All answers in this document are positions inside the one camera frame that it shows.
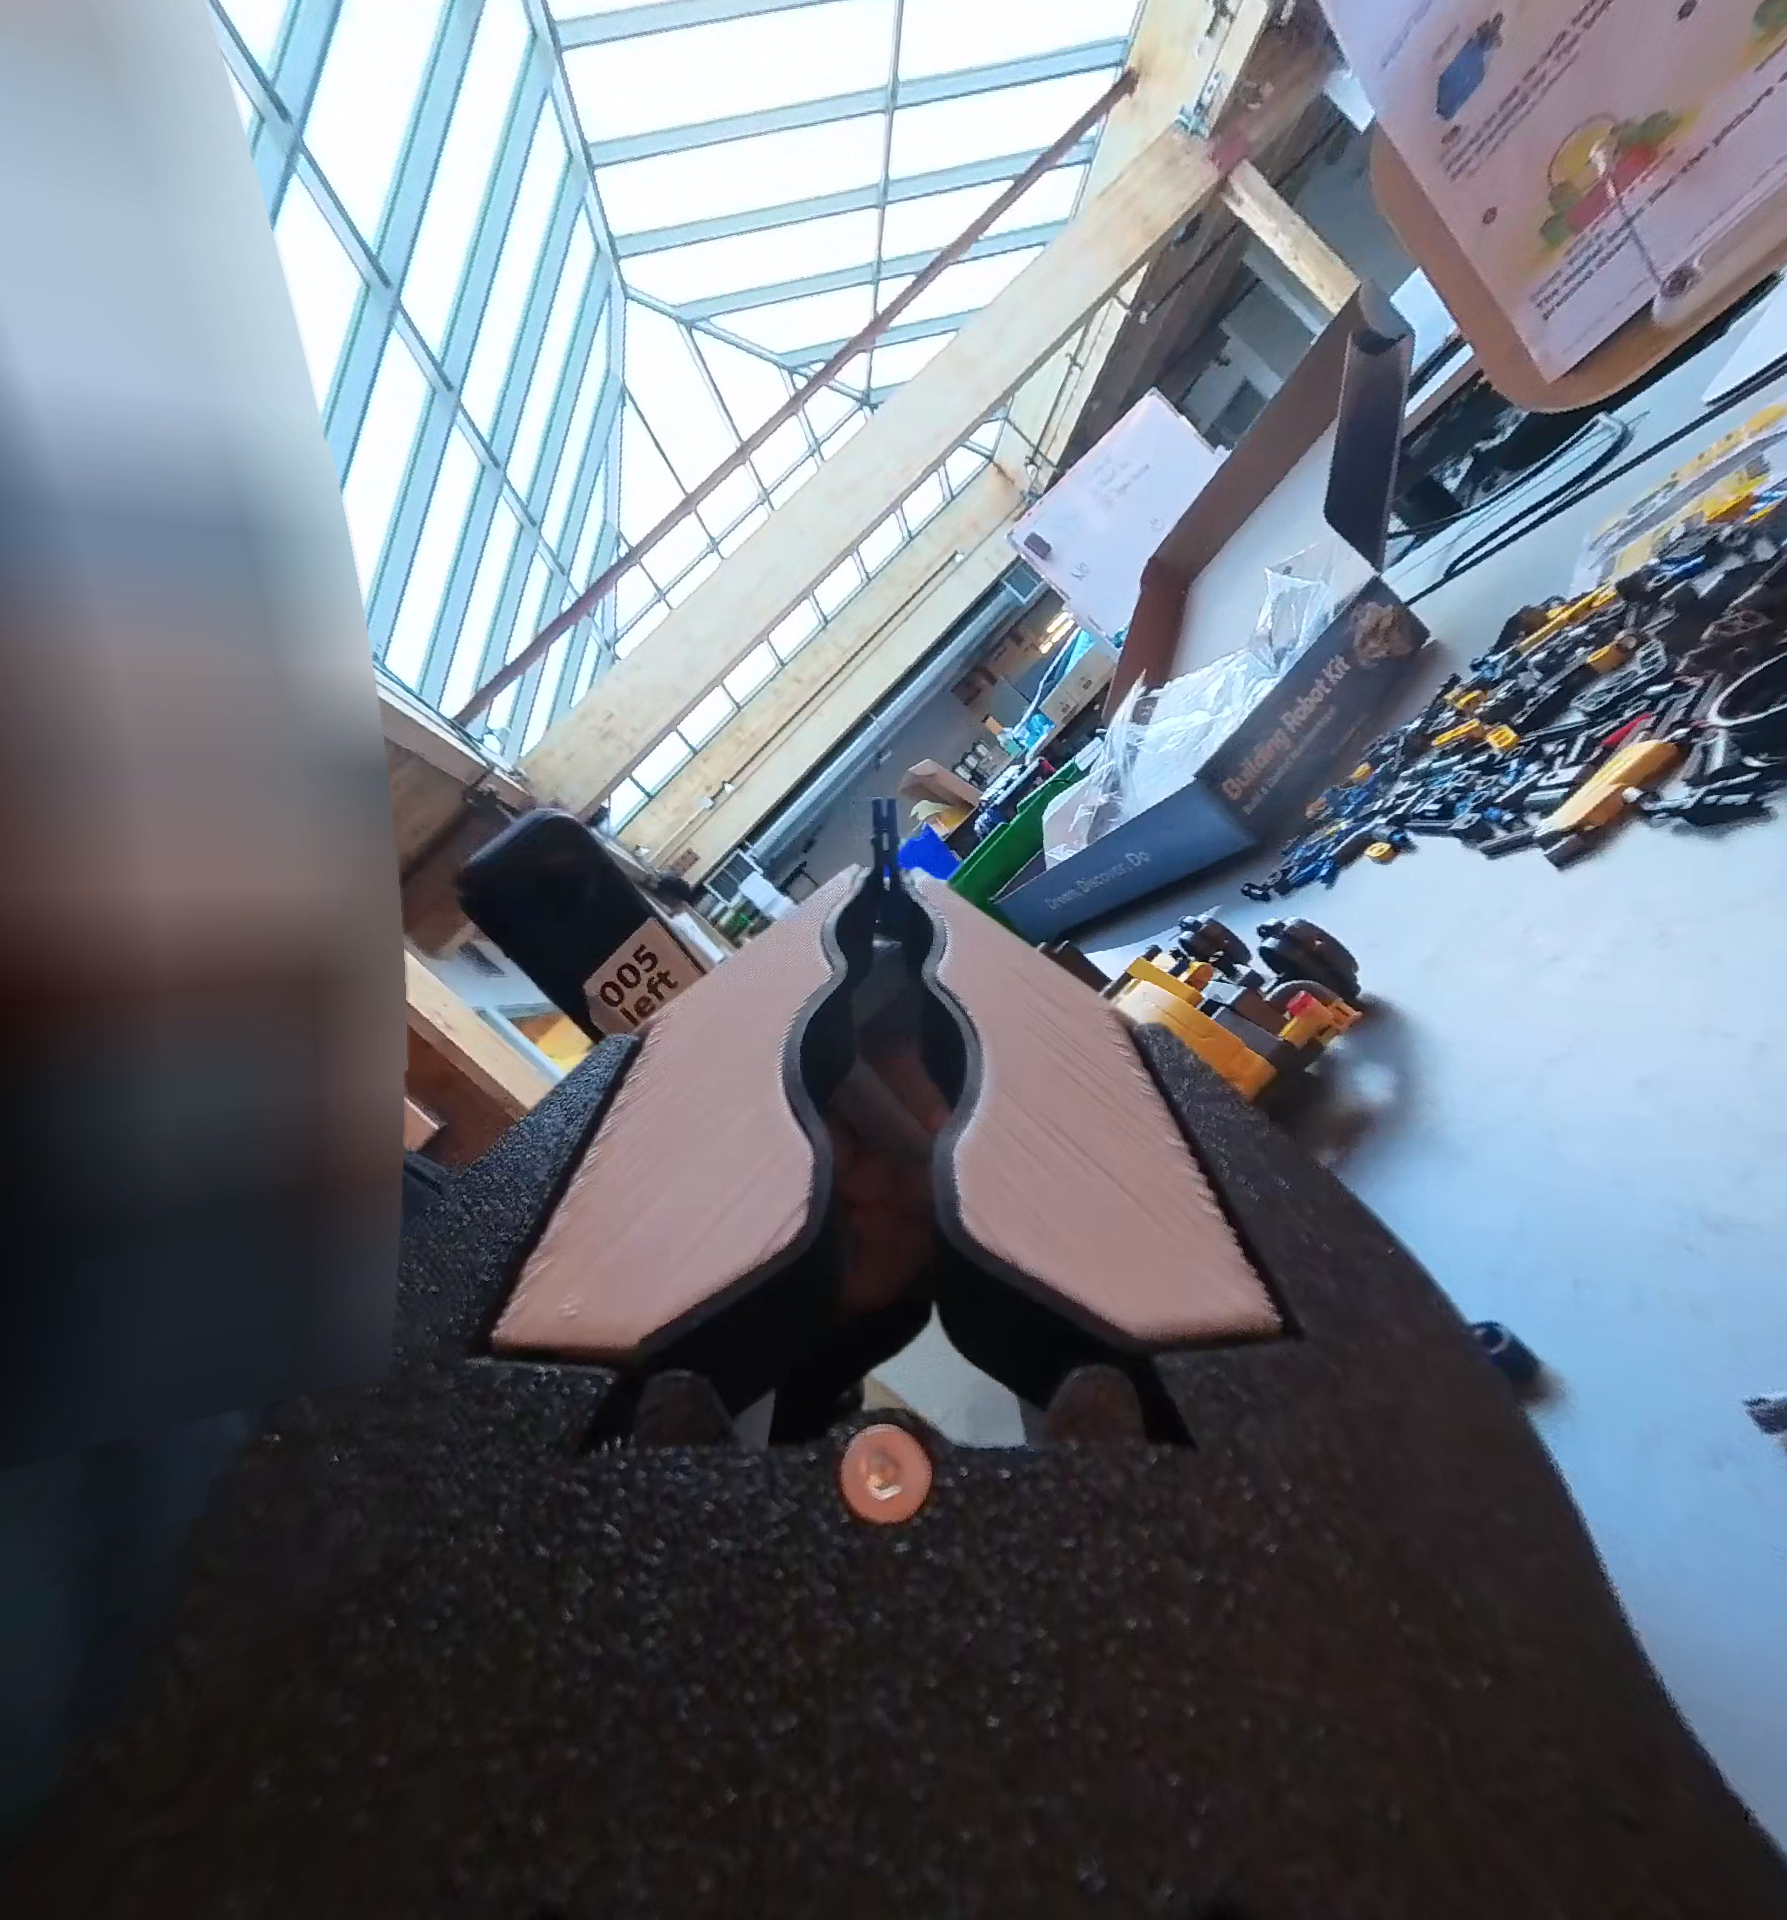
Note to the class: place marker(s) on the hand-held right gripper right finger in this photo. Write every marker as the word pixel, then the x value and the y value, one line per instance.
pixel 1104 1169

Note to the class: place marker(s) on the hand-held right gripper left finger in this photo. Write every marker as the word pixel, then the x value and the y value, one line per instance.
pixel 684 1169

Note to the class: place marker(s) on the grey desk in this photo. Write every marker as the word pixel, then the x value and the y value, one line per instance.
pixel 1585 1125

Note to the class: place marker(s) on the yellow toy brick car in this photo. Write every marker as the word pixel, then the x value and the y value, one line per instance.
pixel 1238 1005

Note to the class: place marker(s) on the green plastic bin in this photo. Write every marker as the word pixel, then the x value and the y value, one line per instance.
pixel 1015 840

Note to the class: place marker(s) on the blue plastic bin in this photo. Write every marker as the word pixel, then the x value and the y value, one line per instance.
pixel 928 855

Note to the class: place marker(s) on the light blue toy axle pin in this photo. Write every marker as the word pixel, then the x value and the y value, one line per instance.
pixel 1501 1346

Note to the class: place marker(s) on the blue cardboard box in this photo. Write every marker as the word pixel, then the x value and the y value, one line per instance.
pixel 1283 749

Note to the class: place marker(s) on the yellow curved toy panel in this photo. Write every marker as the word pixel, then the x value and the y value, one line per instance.
pixel 1610 792

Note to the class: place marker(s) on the pile of toy brick parts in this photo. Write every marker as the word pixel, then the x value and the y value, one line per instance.
pixel 1585 705

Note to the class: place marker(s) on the white sign board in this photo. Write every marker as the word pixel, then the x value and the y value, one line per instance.
pixel 1118 494

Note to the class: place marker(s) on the pale wooden board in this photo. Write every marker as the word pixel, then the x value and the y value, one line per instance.
pixel 1493 330

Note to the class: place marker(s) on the colour printed paper sheet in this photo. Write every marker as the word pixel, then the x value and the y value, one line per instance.
pixel 1585 150

